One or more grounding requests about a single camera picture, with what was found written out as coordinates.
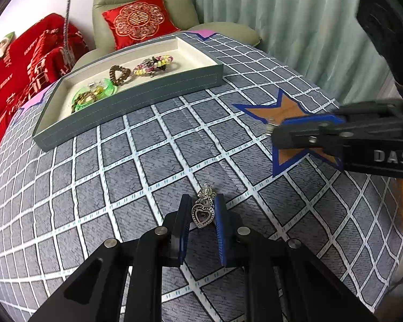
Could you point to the printed picture cushion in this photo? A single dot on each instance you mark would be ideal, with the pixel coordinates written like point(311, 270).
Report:
point(0, 48)

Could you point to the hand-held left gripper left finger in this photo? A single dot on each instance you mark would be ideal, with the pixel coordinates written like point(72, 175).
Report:
point(183, 231)

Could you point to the metal lamp pole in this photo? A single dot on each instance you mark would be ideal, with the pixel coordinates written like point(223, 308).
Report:
point(67, 23)

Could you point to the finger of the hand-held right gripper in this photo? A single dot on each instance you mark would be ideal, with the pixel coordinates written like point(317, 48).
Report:
point(295, 136)

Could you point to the red embroidered cushion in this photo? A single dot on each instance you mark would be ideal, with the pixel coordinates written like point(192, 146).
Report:
point(137, 20)

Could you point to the silver heart pendant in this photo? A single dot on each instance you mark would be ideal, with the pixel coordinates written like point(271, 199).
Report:
point(201, 208)

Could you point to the green plastic bangle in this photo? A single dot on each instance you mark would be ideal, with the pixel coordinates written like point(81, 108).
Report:
point(112, 89)

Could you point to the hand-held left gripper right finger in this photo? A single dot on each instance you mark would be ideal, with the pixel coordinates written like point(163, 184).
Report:
point(221, 234)

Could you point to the yellow tassel sunflower charm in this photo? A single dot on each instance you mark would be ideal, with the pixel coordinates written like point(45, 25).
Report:
point(84, 99)

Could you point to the pale green curtain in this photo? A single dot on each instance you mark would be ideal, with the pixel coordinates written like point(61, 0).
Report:
point(288, 23)

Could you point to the grey checked tablecloth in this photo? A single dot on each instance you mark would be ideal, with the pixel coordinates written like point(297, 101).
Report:
point(121, 174)

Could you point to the grey jewelry tray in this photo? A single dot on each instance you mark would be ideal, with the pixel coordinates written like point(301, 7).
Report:
point(137, 104)

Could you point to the red printed blanket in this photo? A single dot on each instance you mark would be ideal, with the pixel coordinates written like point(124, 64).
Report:
point(37, 57)

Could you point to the pink star patch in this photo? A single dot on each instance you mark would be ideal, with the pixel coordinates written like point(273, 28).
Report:
point(201, 34)
point(33, 100)

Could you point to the orange star patch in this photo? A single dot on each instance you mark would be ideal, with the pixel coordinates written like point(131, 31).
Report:
point(288, 109)

